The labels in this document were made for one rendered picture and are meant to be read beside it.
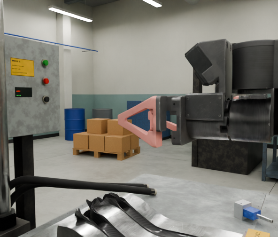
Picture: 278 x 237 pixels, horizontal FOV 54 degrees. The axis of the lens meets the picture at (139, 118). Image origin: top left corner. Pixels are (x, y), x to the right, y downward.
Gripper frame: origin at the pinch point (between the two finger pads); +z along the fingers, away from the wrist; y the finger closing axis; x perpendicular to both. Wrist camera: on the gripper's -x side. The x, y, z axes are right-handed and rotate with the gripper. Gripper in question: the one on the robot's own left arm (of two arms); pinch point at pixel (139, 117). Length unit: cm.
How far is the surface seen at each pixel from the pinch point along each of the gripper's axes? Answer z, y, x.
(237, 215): -5, -61, 39
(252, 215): -10, -58, 37
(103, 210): 21.2, -17.3, 26.1
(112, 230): 15.6, -13.7, 28.7
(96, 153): 322, -392, 105
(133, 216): 15.5, -23.4, 28.8
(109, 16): 516, -721, -275
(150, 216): 12.6, -27.5, 29.9
